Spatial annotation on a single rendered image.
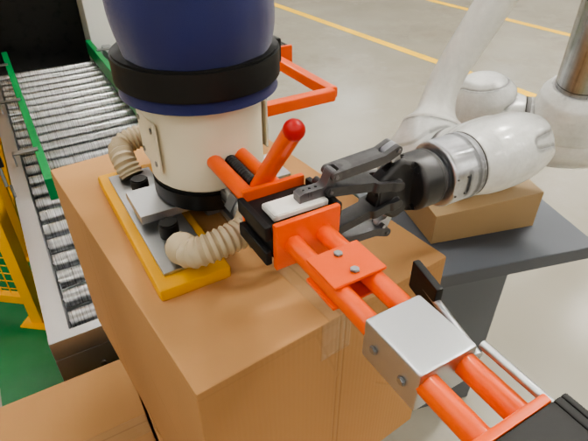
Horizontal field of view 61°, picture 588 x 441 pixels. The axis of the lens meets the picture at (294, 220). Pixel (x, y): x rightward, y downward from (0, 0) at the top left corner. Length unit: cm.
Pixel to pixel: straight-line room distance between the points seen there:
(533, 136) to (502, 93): 52
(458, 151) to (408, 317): 28
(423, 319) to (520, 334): 179
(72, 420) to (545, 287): 195
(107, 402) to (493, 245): 99
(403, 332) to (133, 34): 44
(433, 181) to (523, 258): 73
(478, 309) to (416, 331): 117
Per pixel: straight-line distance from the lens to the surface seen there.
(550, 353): 221
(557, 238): 145
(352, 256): 50
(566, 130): 125
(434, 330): 44
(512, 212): 139
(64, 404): 131
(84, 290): 155
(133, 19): 63
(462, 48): 88
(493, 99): 125
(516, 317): 230
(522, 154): 73
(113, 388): 129
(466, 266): 127
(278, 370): 63
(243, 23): 63
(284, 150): 53
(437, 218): 126
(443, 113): 86
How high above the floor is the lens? 154
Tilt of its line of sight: 36 degrees down
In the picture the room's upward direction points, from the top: straight up
